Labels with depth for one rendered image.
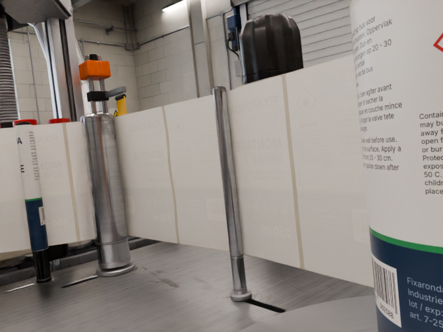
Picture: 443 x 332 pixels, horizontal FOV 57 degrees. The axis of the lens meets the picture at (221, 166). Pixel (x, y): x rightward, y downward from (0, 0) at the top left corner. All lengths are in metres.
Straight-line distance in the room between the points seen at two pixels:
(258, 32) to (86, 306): 0.37
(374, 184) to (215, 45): 6.40
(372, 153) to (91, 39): 7.40
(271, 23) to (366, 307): 0.36
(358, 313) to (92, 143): 0.33
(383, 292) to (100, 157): 0.38
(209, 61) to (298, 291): 6.21
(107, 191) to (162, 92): 6.87
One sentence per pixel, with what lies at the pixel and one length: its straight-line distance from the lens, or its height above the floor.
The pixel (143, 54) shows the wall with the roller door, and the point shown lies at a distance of 7.76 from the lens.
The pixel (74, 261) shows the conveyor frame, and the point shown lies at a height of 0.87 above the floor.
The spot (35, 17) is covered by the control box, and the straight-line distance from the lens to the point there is 0.87.
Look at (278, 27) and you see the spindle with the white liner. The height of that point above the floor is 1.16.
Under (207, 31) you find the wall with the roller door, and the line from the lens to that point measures 6.66.
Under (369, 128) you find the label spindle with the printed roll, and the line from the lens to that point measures 0.16.
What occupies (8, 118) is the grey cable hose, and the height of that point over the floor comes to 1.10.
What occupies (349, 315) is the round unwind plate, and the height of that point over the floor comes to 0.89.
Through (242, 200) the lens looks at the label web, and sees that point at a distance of 0.36.
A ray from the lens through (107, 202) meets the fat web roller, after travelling 0.49.
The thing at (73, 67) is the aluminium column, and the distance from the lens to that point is 0.86.
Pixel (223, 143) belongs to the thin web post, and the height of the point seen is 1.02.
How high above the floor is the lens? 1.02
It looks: 3 degrees down
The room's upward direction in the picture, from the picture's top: 6 degrees counter-clockwise
